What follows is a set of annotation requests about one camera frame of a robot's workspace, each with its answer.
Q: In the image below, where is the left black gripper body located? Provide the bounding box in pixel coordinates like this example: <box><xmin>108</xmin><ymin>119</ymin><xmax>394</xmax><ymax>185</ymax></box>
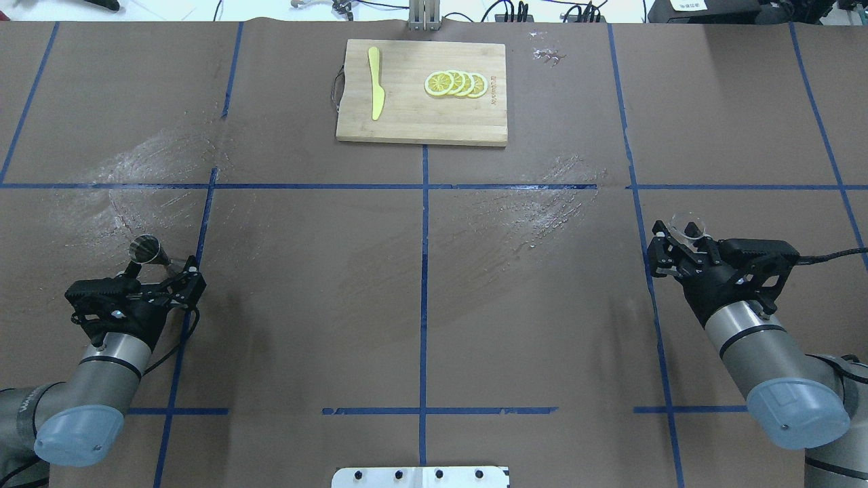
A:
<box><xmin>64</xmin><ymin>276</ymin><xmax>177</xmax><ymax>347</ymax></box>

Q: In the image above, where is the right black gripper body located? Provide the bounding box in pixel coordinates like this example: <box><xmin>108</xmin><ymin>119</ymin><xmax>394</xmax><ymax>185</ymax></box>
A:
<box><xmin>675</xmin><ymin>239</ymin><xmax>800</xmax><ymax>325</ymax></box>

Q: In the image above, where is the steel double jigger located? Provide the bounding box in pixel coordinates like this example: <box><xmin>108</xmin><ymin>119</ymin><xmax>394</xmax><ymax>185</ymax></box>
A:
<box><xmin>128</xmin><ymin>234</ymin><xmax>184</xmax><ymax>274</ymax></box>

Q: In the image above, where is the clear glass beaker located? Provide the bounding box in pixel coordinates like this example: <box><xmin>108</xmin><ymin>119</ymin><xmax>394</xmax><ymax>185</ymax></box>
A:
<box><xmin>667</xmin><ymin>212</ymin><xmax>707</xmax><ymax>247</ymax></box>

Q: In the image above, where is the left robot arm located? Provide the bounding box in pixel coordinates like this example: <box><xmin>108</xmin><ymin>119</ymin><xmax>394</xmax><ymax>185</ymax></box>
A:
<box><xmin>2</xmin><ymin>256</ymin><xmax>207</xmax><ymax>487</ymax></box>

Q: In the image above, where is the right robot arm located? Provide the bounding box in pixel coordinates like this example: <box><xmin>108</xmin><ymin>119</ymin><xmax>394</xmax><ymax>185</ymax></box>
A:
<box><xmin>647</xmin><ymin>218</ymin><xmax>867</xmax><ymax>487</ymax></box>

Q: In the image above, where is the lemon slice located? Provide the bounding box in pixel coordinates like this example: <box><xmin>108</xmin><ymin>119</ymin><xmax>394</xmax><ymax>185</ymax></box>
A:
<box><xmin>447</xmin><ymin>69</ymin><xmax>467</xmax><ymax>96</ymax></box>
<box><xmin>465</xmin><ymin>73</ymin><xmax>489</xmax><ymax>99</ymax></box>
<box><xmin>424</xmin><ymin>70</ymin><xmax>455</xmax><ymax>97</ymax></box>
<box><xmin>456</xmin><ymin>72</ymin><xmax>475</xmax><ymax>97</ymax></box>

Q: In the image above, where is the yellow plastic knife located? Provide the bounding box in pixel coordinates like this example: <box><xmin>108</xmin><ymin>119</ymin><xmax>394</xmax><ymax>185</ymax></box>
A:
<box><xmin>367</xmin><ymin>46</ymin><xmax>385</xmax><ymax>121</ymax></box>

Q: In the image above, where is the front lemon slice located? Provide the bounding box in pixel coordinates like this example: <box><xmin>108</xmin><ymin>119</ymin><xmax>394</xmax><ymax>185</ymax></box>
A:
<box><xmin>424</xmin><ymin>70</ymin><xmax>455</xmax><ymax>97</ymax></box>

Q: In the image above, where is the bamboo cutting board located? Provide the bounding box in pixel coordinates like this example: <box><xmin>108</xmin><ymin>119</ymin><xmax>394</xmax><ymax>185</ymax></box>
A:
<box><xmin>336</xmin><ymin>38</ymin><xmax>509</xmax><ymax>147</ymax></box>

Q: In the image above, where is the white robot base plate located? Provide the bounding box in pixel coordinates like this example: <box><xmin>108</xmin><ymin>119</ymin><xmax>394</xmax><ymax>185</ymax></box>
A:
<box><xmin>330</xmin><ymin>466</ymin><xmax>511</xmax><ymax>487</ymax></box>

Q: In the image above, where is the aluminium frame post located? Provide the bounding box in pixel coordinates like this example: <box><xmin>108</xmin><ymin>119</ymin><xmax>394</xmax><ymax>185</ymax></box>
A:
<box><xmin>408</xmin><ymin>0</ymin><xmax>442</xmax><ymax>31</ymax></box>

